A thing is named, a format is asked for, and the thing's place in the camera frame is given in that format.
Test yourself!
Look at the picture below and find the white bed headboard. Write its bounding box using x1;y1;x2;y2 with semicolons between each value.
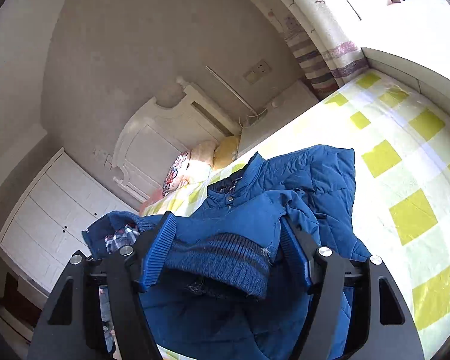
112;76;244;201

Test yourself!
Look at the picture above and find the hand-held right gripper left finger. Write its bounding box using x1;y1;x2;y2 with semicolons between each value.
26;211;178;360

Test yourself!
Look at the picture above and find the yellow checked bed sheet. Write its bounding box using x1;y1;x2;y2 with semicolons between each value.
139;71;450;360

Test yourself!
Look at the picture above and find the blue quilted jacket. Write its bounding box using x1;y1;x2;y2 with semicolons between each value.
82;145;372;360

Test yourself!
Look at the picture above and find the white wardrobe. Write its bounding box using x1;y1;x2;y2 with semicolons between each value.
0;148;137;297

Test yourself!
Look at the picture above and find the beige window sill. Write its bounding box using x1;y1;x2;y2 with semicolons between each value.
360;47;450;102

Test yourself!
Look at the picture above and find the white nightstand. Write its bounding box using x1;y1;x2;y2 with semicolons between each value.
238;80;319;158

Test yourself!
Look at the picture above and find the wall light switch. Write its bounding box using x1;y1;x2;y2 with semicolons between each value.
93;148;113;167

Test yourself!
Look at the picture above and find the white cable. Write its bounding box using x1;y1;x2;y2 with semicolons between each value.
238;109;269;126

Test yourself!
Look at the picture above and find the white rod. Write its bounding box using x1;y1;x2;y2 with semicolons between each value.
205;65;257;118

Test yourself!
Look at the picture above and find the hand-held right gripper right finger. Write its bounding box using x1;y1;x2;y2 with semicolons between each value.
280;218;425;360

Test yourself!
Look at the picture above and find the yellow pillow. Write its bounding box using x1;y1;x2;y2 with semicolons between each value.
212;136;241;171

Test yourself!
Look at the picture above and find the floral pillow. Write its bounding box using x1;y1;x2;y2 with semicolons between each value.
161;151;192;197

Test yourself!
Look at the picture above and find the wall socket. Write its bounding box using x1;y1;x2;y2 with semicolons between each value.
243;59;271;84

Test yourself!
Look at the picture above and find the printed cream curtain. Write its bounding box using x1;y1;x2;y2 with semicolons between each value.
264;0;372;96

